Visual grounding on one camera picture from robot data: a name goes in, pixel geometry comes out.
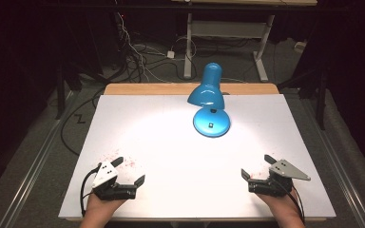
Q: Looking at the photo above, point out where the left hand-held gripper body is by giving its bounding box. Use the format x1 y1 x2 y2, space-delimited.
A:
91 161 138 201

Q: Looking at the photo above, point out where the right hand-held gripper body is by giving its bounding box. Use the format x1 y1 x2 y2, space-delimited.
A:
248 159 312 199

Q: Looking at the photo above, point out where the blue desk lamp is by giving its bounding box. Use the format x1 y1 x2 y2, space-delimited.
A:
186 62 232 139

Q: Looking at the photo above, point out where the person's left hand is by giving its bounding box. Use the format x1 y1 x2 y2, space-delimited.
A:
83 193 126 220

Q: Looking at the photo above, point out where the person's right hand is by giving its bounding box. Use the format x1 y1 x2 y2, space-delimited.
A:
256 187 302 220

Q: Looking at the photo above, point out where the white board table cover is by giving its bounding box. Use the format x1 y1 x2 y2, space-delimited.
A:
58 93 337 220

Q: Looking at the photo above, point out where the black metal stand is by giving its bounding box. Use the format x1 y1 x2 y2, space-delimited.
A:
54 61 67 121
316 67 328 131

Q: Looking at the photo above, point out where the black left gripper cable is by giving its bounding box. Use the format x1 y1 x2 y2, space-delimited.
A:
80 162 103 219

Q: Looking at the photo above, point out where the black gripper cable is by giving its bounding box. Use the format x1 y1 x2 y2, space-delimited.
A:
280 180 306 224
80 162 103 219

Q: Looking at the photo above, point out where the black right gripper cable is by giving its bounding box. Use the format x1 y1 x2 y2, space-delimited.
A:
280 180 306 224

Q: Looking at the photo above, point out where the metal floor rail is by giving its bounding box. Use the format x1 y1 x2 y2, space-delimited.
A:
293 91 365 228
0 90 74 228

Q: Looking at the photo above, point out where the black floor cable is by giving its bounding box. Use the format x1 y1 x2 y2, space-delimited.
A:
59 87 106 157

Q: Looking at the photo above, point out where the tangle of floor cables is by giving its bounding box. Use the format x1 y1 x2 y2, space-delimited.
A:
112 10 191 84

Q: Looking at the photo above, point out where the white metal desk frame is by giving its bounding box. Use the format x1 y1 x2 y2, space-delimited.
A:
170 0 318 83

